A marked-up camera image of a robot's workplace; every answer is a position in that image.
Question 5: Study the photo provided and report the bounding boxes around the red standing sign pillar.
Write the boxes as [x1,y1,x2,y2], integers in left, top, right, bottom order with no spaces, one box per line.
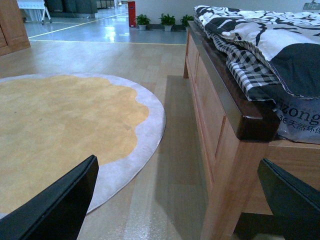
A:
[127,0,136,28]

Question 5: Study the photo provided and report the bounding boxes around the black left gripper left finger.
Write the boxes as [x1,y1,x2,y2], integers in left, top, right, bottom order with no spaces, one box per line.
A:
[0,155,99,240]

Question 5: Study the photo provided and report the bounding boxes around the middle potted green plant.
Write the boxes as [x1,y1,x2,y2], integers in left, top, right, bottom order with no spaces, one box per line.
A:
[159,13,176,32]

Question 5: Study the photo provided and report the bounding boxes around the white mattress with zipper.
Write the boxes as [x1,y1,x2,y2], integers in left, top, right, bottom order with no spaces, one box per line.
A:
[276,95,320,144]

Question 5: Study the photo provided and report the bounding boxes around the wooden cabinet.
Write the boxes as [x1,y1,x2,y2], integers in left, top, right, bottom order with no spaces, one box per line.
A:
[0,0,31,56]

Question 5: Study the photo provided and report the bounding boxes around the potted green plant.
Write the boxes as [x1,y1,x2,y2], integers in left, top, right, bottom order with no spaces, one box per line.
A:
[135,14,150,31]
[159,13,176,32]
[180,14,194,31]

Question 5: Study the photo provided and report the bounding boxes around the round yellow and grey rug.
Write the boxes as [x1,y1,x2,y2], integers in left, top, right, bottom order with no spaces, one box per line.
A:
[0,73,166,216]

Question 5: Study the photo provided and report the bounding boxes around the white rolling cart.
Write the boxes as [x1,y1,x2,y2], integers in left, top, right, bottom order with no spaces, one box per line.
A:
[17,0,52,25]

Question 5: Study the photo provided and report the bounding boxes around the left potted green plant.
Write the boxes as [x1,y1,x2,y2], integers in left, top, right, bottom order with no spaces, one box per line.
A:
[135,14,150,31]

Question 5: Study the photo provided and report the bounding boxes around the black and white patterned quilt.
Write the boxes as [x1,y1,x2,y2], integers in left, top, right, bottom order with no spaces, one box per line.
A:
[194,5,320,100]

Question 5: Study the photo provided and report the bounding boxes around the right potted green plant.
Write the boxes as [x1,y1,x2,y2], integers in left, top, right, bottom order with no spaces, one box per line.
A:
[180,14,194,31]

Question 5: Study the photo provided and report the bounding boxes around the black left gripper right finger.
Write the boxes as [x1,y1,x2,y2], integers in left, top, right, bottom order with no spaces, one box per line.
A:
[257,158,320,240]

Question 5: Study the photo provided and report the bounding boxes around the wooden bed frame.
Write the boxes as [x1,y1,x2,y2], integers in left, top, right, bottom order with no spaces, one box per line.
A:
[183,21,320,240]

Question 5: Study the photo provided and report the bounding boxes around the black white checkered sheet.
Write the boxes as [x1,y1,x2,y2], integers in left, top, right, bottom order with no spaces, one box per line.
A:
[210,34,280,108]

